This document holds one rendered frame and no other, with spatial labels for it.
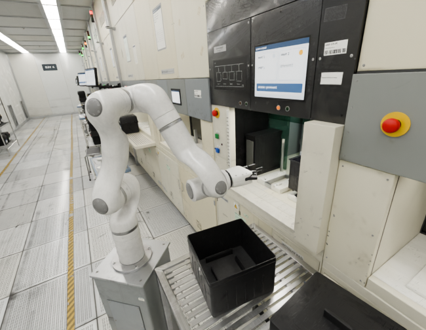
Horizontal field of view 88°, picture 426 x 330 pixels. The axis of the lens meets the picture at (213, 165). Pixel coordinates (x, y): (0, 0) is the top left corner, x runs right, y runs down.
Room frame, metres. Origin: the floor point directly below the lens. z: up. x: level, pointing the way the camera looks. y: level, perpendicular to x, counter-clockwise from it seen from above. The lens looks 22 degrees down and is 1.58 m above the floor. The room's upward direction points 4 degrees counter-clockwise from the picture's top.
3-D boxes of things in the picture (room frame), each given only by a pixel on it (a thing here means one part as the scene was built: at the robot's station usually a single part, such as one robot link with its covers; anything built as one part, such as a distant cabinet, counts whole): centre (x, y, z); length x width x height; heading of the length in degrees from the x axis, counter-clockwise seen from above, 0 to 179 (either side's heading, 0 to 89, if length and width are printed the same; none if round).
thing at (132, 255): (0.86, 0.43, 0.85); 0.19 x 0.19 x 0.18
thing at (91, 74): (3.89, 1.69, 1.59); 0.50 x 0.41 x 0.36; 119
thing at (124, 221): (0.89, 0.42, 1.07); 0.19 x 0.12 x 0.24; 165
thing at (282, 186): (1.34, -0.44, 0.89); 0.22 x 0.21 x 0.04; 119
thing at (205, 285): (0.71, -0.04, 0.85); 0.28 x 0.28 x 0.17; 21
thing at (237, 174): (0.82, -0.09, 1.19); 0.11 x 0.10 x 0.07; 120
